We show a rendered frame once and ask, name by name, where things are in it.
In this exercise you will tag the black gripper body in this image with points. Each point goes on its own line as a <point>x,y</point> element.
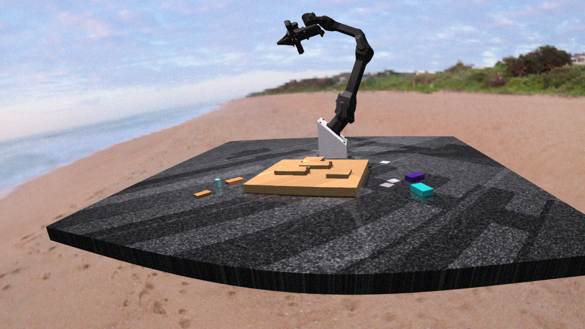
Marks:
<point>300,34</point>

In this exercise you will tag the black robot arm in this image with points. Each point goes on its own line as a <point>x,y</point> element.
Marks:
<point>346,102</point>

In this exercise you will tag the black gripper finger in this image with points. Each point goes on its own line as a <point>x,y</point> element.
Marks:
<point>284,39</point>
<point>290,43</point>

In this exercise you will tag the purple rectangular block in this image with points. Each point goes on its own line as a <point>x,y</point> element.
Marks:
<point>414,177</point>

